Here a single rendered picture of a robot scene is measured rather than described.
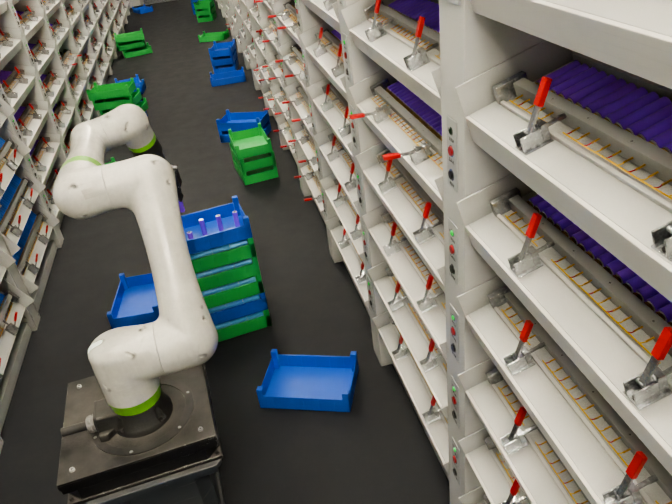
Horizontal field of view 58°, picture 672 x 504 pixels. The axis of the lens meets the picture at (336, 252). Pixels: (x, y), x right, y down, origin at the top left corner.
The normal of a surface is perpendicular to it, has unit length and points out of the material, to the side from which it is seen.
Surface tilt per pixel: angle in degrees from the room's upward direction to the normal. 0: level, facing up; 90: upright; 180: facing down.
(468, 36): 90
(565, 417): 18
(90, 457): 1
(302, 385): 0
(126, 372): 87
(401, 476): 0
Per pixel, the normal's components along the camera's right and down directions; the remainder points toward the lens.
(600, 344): -0.40, -0.73
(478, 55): 0.23, 0.49
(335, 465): -0.11, -0.84
